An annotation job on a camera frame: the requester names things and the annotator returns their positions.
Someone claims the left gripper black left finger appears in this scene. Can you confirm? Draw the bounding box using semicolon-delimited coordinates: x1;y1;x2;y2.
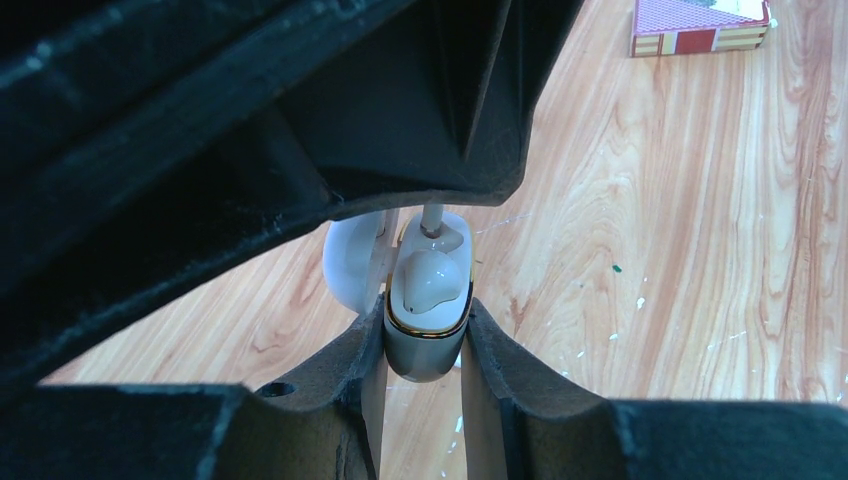
1;298;387;479

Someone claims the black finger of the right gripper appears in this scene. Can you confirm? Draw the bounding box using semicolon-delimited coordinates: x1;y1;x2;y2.
0;0;419;392
280;1;581;206

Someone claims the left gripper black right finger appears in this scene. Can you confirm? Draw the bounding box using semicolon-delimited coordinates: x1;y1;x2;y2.
461;301;847;479

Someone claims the white earbud charging case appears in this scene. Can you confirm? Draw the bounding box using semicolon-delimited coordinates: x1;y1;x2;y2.
322;204;474;383

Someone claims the white earbud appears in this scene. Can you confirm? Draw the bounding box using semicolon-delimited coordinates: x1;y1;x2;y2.
403;250;463;314
420;203;444;238

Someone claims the red card box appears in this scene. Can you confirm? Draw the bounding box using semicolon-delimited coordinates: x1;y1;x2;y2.
630;0;777;58

